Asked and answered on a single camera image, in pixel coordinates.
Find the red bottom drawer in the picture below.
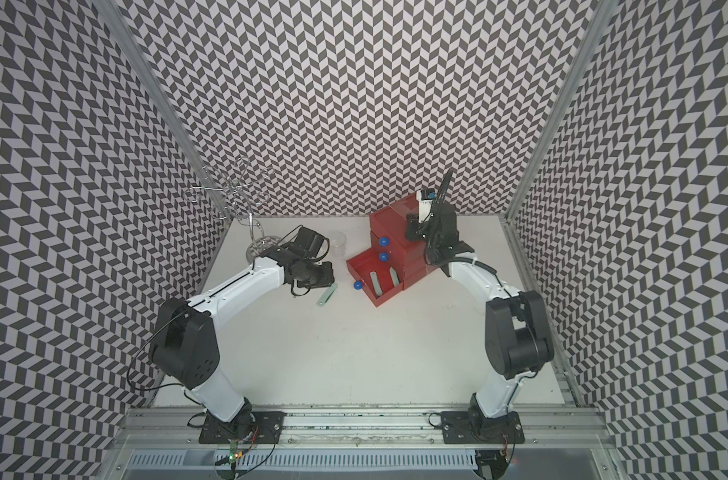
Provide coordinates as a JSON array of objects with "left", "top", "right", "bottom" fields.
[{"left": 346, "top": 248, "right": 405, "bottom": 307}]

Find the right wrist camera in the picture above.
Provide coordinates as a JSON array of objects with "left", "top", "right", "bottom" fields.
[{"left": 416, "top": 188, "right": 437, "bottom": 225}]

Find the wire mug tree stand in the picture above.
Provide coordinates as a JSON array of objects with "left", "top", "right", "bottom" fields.
[{"left": 184, "top": 157, "right": 280, "bottom": 263}]

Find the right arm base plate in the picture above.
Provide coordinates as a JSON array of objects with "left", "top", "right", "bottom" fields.
[{"left": 440, "top": 409, "right": 526, "bottom": 445}]

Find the red top drawer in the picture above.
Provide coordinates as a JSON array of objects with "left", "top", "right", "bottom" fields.
[{"left": 369, "top": 192, "right": 418, "bottom": 241}]

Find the red drawer cabinet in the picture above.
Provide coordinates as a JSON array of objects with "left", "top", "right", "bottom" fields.
[{"left": 369, "top": 193, "right": 435, "bottom": 289}]

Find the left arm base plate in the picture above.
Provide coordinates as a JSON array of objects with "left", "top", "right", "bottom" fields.
[{"left": 199, "top": 411, "right": 286, "bottom": 446}]

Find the aluminium front rail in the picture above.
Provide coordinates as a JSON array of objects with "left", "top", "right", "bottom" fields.
[{"left": 117, "top": 405, "right": 614, "bottom": 449}]

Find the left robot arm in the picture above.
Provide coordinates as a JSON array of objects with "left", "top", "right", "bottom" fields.
[{"left": 147, "top": 226, "right": 335, "bottom": 424}]

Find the clear plastic cup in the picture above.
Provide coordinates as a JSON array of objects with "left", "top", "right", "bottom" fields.
[{"left": 328, "top": 231, "right": 347, "bottom": 258}]

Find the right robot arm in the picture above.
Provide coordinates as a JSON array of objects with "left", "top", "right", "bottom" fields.
[{"left": 406, "top": 198, "right": 555, "bottom": 424}]

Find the mint knife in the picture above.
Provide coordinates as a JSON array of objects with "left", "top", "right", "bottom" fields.
[
  {"left": 317, "top": 283, "right": 338, "bottom": 307},
  {"left": 370, "top": 272, "right": 383, "bottom": 297},
  {"left": 389, "top": 267, "right": 400, "bottom": 287}
]

